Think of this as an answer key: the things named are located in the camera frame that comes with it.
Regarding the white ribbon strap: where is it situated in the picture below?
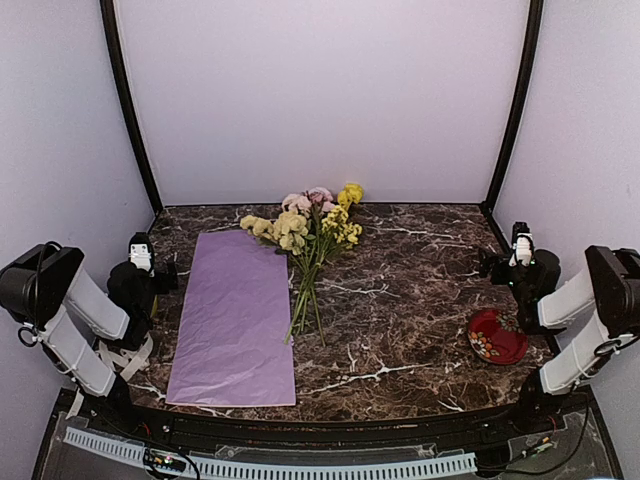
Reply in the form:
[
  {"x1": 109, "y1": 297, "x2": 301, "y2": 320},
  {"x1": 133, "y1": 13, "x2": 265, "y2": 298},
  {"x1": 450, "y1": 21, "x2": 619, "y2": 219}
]
[{"x1": 66, "y1": 334, "x2": 155, "y2": 420}]

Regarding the pink purple wrapping paper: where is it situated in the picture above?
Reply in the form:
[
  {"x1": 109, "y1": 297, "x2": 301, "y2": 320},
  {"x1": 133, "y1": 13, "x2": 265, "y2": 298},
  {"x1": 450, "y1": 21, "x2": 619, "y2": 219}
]
[{"x1": 166, "y1": 230, "x2": 296, "y2": 408}]

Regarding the lime green bowl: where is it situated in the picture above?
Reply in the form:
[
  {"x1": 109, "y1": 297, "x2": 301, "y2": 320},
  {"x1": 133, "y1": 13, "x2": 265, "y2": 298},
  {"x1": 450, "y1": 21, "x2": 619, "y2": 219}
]
[{"x1": 149, "y1": 295, "x2": 158, "y2": 320}]

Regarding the red floral dish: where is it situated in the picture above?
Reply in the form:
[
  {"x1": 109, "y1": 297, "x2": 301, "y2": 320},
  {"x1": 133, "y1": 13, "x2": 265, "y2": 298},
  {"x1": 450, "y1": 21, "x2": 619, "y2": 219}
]
[{"x1": 467, "y1": 309, "x2": 528, "y2": 365}]

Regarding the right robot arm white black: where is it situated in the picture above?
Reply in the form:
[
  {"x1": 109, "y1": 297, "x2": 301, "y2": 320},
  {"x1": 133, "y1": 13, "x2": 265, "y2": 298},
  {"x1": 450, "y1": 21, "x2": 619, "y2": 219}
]
[{"x1": 467, "y1": 236, "x2": 639, "y2": 434}]

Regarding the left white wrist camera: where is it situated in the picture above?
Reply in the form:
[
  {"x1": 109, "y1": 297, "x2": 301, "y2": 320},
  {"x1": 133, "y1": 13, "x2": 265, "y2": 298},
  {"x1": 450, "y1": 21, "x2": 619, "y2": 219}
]
[{"x1": 129, "y1": 242, "x2": 154, "y2": 275}]

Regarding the black front table rail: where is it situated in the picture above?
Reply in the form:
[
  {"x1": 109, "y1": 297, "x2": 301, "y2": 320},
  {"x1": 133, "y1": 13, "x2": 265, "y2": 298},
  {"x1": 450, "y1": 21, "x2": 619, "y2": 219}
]
[{"x1": 133, "y1": 406, "x2": 522, "y2": 451}]

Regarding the yellow fuzzy poppy stem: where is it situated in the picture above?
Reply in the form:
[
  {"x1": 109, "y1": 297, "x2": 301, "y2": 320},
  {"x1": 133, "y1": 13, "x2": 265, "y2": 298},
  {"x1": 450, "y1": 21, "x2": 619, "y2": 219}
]
[{"x1": 321, "y1": 183, "x2": 364, "y2": 243}]

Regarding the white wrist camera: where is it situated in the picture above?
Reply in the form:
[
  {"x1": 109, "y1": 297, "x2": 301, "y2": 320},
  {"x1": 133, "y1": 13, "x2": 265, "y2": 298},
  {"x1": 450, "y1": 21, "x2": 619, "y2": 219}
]
[
  {"x1": 509, "y1": 222, "x2": 534, "y2": 267},
  {"x1": 129, "y1": 242, "x2": 154, "y2": 275}
]

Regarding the yellow daisy flower bunch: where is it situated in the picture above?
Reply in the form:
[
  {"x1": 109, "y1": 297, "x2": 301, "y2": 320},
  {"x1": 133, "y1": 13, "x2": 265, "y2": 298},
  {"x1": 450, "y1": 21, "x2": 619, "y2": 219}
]
[{"x1": 297, "y1": 201, "x2": 363, "y2": 301}]

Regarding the white slotted cable duct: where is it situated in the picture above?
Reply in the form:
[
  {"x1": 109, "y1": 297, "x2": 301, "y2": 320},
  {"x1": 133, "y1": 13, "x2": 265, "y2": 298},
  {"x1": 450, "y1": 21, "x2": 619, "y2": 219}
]
[{"x1": 63, "y1": 427, "x2": 477, "y2": 479}]

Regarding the right black frame post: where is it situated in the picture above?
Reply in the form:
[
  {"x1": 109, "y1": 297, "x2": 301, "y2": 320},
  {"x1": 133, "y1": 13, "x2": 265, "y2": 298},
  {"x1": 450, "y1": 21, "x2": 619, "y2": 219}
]
[{"x1": 480, "y1": 0, "x2": 544, "y2": 217}]

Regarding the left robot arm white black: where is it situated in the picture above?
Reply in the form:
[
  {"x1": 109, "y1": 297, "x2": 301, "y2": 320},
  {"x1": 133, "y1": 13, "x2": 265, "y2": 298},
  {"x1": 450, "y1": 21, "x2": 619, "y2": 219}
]
[{"x1": 1, "y1": 232, "x2": 178, "y2": 436}]

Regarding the pink rose flower stem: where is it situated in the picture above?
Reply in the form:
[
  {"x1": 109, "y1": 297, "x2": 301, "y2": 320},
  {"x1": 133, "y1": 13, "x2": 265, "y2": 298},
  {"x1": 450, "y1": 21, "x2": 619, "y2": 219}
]
[{"x1": 277, "y1": 187, "x2": 333, "y2": 261}]

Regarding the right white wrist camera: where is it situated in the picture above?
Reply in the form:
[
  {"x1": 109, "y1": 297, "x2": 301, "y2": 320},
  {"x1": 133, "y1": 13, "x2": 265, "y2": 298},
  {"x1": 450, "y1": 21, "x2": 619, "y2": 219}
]
[{"x1": 509, "y1": 222, "x2": 534, "y2": 267}]

